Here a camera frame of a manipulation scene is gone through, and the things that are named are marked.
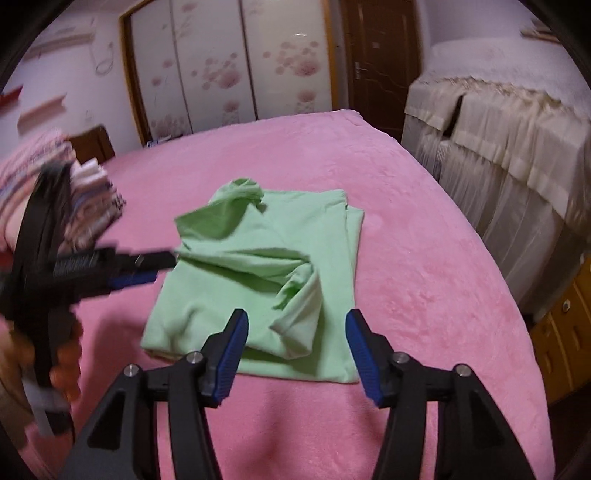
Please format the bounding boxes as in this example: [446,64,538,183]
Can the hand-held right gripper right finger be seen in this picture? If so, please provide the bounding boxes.
[345,308,536,480]

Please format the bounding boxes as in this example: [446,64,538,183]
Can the striped pink folded quilt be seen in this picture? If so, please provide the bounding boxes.
[0,129,77,250]

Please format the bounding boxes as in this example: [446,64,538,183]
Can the floral sliding door wardrobe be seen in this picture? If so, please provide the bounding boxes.
[119,0,338,148]

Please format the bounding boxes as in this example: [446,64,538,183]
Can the person's left hand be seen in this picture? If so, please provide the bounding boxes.
[0,320,85,404]

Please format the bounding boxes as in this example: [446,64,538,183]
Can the pink bed blanket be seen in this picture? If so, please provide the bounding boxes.
[0,108,555,480]

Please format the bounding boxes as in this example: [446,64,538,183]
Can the person's left forearm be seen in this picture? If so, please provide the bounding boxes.
[0,383,33,450]

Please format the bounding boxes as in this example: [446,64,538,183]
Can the white power cable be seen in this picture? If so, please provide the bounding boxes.
[95,44,116,75]

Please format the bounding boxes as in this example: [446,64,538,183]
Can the brown wooden door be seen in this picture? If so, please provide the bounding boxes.
[339,0,423,144]

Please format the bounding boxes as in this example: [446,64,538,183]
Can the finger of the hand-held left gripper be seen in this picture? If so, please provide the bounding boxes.
[111,249,178,274]
[106,270,160,292]

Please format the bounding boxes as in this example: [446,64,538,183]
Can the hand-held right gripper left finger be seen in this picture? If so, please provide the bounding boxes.
[60,308,250,480]

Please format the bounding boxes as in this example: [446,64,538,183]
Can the yellow wooden cabinet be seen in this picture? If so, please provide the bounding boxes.
[529,256,591,404]

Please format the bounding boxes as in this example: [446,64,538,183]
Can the green t-shirt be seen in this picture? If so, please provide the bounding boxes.
[140,178,365,385]

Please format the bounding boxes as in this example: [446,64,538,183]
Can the cream cloth covered furniture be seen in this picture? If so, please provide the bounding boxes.
[401,39,591,315]

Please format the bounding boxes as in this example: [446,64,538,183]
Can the wooden wall shelf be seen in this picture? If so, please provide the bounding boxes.
[18,92,68,132]
[519,18,561,44]

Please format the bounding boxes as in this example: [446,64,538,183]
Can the stack of folded clothes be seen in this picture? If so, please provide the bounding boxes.
[60,157,127,245]

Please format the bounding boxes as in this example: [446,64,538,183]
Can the white air conditioner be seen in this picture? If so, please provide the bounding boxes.
[28,25,95,54]

